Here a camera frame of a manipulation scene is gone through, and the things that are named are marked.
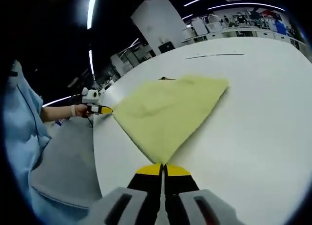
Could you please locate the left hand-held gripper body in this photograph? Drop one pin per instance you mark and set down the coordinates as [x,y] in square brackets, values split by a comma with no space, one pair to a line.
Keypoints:
[90,95]

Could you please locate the long white counter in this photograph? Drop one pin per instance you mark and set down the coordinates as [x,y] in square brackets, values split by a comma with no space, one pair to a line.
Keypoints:
[243,34]

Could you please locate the yellow blue black garment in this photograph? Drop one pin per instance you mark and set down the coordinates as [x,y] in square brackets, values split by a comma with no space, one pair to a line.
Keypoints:
[165,112]

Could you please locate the white wristband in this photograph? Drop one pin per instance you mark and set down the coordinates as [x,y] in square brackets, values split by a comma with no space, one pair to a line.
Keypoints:
[73,110]

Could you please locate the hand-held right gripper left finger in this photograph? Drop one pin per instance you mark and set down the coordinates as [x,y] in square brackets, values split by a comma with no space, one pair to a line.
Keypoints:
[136,200]

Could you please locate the blue box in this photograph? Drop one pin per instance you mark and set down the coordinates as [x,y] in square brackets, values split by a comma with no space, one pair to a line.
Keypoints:
[280,27]

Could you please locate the person's left hand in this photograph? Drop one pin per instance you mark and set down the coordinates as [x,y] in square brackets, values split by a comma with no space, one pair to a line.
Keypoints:
[82,110]

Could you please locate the person in light blue shirt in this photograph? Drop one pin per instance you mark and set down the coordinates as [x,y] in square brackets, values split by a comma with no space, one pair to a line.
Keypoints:
[22,137]

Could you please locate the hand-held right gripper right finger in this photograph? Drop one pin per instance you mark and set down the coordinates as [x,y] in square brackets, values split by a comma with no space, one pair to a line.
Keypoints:
[185,200]

